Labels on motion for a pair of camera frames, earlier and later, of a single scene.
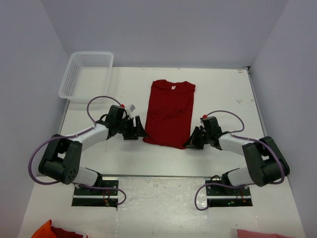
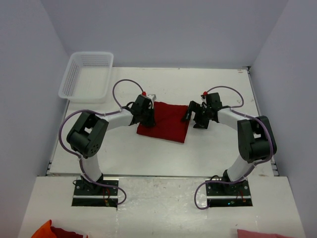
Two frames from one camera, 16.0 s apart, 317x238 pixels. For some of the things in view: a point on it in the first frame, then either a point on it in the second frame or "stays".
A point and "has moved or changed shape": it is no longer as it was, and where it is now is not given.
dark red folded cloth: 61,233 stays
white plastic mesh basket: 87,74 stays
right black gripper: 192,142 -> 195,107
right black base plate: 222,196 stays
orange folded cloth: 44,231 stays
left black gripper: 134,133 -> 150,122
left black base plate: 87,197 stays
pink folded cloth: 242,233 stays
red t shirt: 169,112 has moved or changed shape
